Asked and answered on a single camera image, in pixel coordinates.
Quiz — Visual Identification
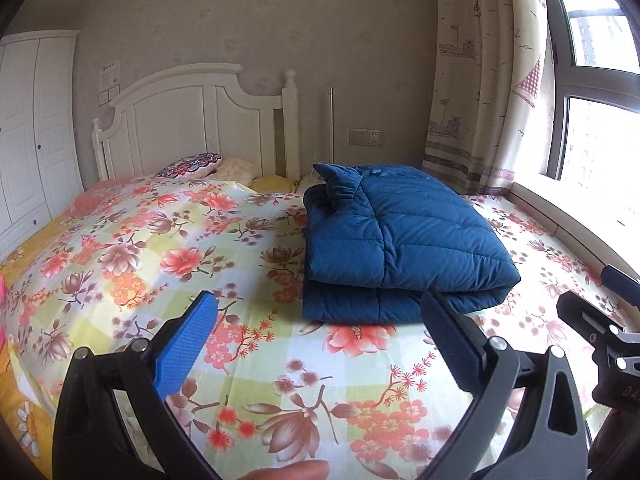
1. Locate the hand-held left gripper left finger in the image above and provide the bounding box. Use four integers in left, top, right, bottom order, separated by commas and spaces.
52, 290, 221, 480

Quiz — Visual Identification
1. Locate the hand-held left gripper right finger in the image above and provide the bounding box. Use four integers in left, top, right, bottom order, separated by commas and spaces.
421, 288, 593, 480

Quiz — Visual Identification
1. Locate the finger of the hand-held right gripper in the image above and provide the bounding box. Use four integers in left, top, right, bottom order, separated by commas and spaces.
601, 265, 634, 295
556, 290, 627, 347

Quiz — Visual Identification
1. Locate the blue puffer jacket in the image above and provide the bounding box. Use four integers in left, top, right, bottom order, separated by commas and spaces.
302, 161, 521, 324

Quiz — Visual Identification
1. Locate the person's left hand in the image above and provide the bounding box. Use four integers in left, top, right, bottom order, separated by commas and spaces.
234, 461, 331, 480

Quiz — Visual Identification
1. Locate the beige window sill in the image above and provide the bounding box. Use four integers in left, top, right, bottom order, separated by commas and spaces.
510, 180, 640, 321

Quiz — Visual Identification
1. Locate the floral bed quilt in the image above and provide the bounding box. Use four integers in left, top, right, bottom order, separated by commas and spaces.
0, 175, 632, 480

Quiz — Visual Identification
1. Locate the yellow bed sheet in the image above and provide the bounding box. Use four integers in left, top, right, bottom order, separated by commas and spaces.
0, 240, 57, 477

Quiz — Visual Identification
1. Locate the dark framed window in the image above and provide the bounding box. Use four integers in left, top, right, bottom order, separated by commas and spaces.
540, 0, 640, 226

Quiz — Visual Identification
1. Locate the purple patterned pillow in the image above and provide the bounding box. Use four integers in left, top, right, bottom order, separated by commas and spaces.
155, 153, 222, 179

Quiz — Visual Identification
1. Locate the yellow pillow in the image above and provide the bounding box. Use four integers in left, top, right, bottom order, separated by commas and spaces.
251, 174, 297, 194

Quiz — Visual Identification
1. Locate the cream pillow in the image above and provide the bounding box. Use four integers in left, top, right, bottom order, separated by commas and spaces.
215, 157, 262, 184

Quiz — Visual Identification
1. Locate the white wooden headboard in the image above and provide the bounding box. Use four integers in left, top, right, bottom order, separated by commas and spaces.
91, 63, 301, 183

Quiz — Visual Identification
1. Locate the sailboat print curtain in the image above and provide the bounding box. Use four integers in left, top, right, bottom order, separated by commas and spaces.
421, 0, 551, 197

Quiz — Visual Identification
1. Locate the white lamp pole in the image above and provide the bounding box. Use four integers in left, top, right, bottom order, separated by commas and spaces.
327, 87, 336, 167

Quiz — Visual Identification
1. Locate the white wardrobe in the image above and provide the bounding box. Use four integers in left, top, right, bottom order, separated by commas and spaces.
0, 30, 85, 251

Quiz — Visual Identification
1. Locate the beige wall socket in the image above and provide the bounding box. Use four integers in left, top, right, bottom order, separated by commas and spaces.
349, 129, 384, 147

